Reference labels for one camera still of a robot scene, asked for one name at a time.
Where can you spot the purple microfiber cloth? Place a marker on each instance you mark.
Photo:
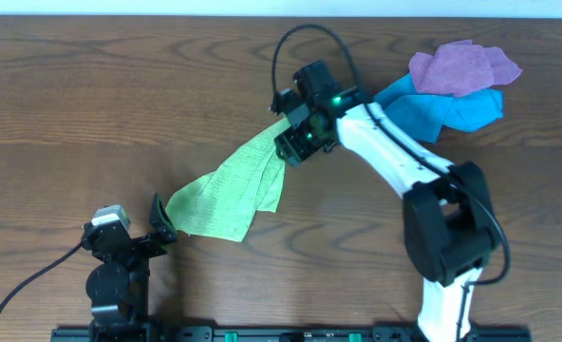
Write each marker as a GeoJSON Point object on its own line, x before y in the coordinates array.
{"type": "Point", "coordinates": [461, 68]}

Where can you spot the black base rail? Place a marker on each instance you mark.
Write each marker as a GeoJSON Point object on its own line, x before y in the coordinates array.
{"type": "Point", "coordinates": [208, 334]}

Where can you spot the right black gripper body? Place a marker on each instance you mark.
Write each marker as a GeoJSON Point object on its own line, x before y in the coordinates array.
{"type": "Point", "coordinates": [295, 141]}

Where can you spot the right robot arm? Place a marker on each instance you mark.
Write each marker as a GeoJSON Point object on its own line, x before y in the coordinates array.
{"type": "Point", "coordinates": [449, 226]}

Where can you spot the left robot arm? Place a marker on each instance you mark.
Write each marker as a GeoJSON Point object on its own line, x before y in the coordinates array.
{"type": "Point", "coordinates": [118, 288]}

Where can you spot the green microfiber cloth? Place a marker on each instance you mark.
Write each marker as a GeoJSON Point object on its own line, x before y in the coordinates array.
{"type": "Point", "coordinates": [223, 203]}

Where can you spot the blue microfiber cloth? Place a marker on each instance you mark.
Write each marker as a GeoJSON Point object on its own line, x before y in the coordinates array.
{"type": "Point", "coordinates": [423, 116]}

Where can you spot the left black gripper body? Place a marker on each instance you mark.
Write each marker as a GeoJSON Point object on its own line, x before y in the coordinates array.
{"type": "Point", "coordinates": [132, 243]}

